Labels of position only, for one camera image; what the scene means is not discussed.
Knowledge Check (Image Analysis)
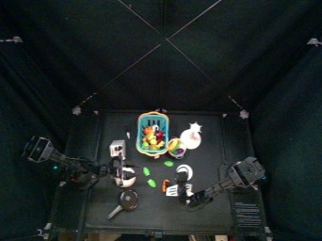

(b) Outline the white round bowl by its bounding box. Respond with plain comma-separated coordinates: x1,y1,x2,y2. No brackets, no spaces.
113,167,140,189

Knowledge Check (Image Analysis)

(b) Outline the white toy cup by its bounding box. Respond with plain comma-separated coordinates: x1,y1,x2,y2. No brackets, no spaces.
176,164,196,183

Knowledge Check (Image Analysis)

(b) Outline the black toy frying pan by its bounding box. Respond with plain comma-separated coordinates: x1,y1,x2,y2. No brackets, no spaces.
106,188,141,220

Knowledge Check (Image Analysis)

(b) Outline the small white toy bowl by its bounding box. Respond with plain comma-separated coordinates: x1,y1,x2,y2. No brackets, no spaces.
166,137,189,159

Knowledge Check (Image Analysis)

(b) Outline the yellow toy banana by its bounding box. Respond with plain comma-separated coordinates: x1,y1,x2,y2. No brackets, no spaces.
168,138,181,153

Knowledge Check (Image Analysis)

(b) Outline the yellow toy fruit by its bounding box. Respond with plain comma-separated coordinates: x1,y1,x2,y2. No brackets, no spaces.
144,134,160,145

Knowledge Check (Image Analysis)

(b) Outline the teal basket with orange rim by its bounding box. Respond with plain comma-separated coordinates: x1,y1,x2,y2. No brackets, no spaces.
136,111,172,157

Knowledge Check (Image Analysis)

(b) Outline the white cat-shaped plate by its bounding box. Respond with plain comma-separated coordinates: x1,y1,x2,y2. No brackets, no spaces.
180,121,205,151

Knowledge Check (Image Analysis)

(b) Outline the white printed label sticker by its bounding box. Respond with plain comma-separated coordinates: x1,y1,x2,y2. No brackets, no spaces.
233,201,264,233

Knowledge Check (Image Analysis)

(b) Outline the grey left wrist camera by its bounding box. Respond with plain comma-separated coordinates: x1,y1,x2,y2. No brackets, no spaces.
109,139,128,157

